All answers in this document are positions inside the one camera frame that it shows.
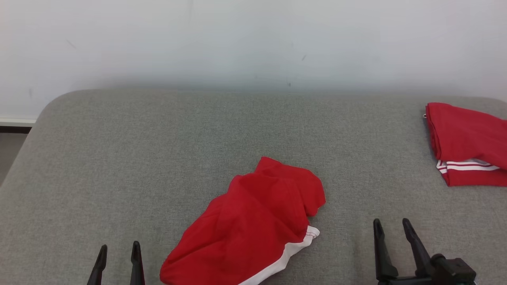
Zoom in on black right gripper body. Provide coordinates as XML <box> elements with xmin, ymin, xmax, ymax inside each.
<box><xmin>376</xmin><ymin>276</ymin><xmax>436</xmax><ymax>285</ymax></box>

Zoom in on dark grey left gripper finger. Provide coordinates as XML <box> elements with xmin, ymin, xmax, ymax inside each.
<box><xmin>130</xmin><ymin>241</ymin><xmax>145</xmax><ymax>285</ymax></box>
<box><xmin>87</xmin><ymin>245</ymin><xmax>108</xmax><ymax>285</ymax></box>

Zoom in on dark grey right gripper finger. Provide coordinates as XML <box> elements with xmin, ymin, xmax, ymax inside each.
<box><xmin>373</xmin><ymin>218</ymin><xmax>399</xmax><ymax>281</ymax></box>
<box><xmin>402</xmin><ymin>218</ymin><xmax>435</xmax><ymax>277</ymax></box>

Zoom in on red shorts with white stripe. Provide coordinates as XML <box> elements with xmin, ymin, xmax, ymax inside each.
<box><xmin>160</xmin><ymin>156</ymin><xmax>326</xmax><ymax>285</ymax></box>

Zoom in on red Bulls 23 jersey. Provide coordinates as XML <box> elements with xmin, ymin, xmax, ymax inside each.
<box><xmin>423</xmin><ymin>102</ymin><xmax>507</xmax><ymax>187</ymax></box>

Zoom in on grey fabric sofa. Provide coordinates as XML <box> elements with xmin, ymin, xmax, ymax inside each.
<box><xmin>0</xmin><ymin>89</ymin><xmax>507</xmax><ymax>285</ymax></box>

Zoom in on white wall baseboard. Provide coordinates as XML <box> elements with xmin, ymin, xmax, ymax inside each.
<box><xmin>0</xmin><ymin>117</ymin><xmax>37</xmax><ymax>134</ymax></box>

